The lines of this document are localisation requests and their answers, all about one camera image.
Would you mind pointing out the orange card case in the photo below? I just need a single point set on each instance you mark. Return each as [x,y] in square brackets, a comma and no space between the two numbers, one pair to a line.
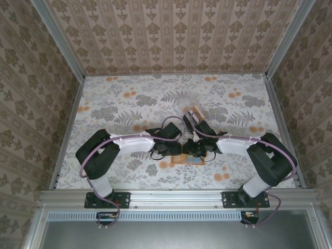
[177,159]

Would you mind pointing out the black card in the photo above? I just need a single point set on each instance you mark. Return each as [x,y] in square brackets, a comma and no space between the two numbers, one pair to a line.
[187,122]

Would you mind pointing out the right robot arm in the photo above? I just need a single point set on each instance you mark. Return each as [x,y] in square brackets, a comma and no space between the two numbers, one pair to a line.
[233,145]

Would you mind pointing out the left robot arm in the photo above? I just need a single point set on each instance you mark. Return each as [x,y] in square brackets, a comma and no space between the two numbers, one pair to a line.
[135,142]

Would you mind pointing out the yellow card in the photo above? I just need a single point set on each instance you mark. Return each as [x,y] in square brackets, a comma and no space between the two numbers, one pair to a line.
[199,111]

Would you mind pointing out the floral patterned tablecloth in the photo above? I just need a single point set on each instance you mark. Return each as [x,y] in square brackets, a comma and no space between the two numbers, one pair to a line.
[116,103]

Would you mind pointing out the small electronics board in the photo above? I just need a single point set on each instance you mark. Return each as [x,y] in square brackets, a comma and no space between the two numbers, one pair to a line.
[250,217]
[106,218]

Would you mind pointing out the grey metal panel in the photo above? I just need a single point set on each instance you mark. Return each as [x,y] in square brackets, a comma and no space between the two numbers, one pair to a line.
[168,236]

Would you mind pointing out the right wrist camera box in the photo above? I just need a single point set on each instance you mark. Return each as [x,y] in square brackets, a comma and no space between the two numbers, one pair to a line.
[205,128]

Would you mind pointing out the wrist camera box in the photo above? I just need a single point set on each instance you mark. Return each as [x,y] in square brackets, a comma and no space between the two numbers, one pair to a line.
[205,128]
[171,131]

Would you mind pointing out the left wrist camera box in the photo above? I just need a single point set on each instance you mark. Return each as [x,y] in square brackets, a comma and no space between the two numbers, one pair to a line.
[171,131]

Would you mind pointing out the aluminium front frame rail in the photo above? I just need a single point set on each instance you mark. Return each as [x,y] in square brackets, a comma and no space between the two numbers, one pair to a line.
[176,198]

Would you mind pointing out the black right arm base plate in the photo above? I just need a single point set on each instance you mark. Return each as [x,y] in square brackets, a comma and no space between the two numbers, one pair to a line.
[228,199]

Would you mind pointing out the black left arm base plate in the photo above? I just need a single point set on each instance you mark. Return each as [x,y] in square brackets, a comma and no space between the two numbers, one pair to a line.
[124,199]

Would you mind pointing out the aluminium back frame rail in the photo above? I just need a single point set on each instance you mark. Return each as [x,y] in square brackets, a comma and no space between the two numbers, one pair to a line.
[181,74]

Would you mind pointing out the aluminium side frame rail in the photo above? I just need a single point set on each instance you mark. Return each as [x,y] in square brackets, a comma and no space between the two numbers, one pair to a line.
[275,103]
[75,103]

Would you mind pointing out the aluminium upright frame post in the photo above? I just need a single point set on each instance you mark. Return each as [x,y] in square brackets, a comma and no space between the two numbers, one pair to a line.
[288,39]
[60,39]

